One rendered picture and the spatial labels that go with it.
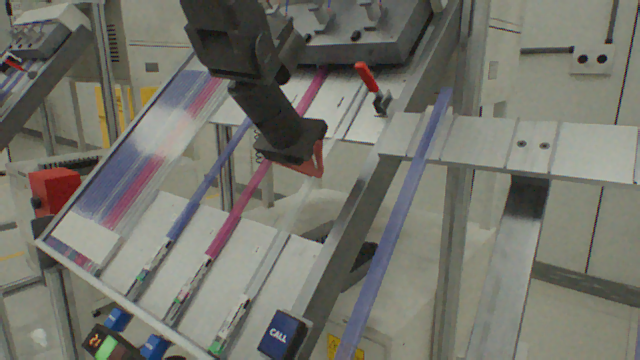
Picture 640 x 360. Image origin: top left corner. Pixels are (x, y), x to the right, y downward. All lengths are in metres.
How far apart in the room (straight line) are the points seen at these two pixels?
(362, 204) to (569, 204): 1.82
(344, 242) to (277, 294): 0.12
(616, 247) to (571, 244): 0.18
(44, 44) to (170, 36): 0.50
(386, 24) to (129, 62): 1.40
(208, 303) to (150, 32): 1.54
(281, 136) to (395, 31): 0.28
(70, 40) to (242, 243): 1.37
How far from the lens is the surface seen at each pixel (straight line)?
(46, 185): 1.39
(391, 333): 0.80
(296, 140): 0.55
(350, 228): 0.56
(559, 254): 2.42
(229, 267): 0.64
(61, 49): 1.86
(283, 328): 0.50
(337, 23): 0.81
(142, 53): 1.99
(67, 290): 1.15
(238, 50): 0.45
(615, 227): 2.34
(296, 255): 0.58
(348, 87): 0.75
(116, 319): 0.75
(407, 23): 0.73
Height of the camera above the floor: 1.09
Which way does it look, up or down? 16 degrees down
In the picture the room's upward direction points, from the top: straight up
